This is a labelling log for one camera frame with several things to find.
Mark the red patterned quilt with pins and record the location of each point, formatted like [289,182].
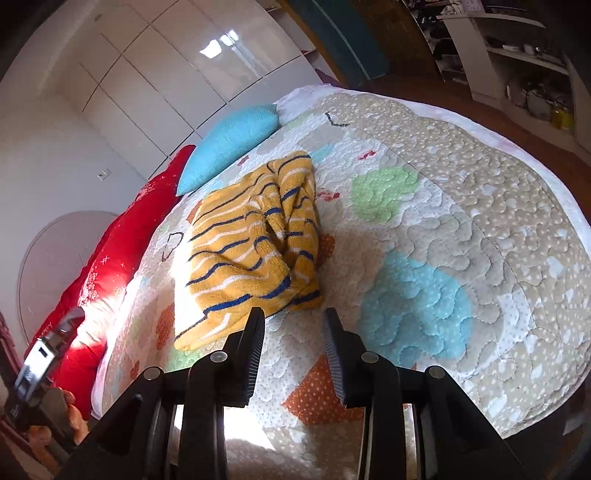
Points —
[115,258]

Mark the turquoise knit pillow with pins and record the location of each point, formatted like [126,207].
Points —
[226,143]

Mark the dark teal door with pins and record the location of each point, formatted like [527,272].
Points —
[341,37]

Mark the brown wooden door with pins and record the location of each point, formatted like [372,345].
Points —
[401,37]

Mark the white glossy wardrobe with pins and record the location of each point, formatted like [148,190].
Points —
[184,60]

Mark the white wall socket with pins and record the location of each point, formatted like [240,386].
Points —
[105,174]

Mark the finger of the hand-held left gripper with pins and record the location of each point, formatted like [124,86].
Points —
[69,323]

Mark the yellow striped knit sweater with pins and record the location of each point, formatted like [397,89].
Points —
[249,244]

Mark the white open shelf unit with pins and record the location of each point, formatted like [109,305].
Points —
[517,60]

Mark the yellow bottle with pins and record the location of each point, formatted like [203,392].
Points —
[562,117]

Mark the pastel quilted bedspread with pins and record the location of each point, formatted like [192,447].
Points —
[461,240]

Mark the white round headboard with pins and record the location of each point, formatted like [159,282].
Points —
[55,263]

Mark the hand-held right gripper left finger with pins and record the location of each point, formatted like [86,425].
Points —
[253,353]

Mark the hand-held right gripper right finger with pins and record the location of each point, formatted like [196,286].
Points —
[334,357]

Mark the person's left hand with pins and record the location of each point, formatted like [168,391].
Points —
[76,415]

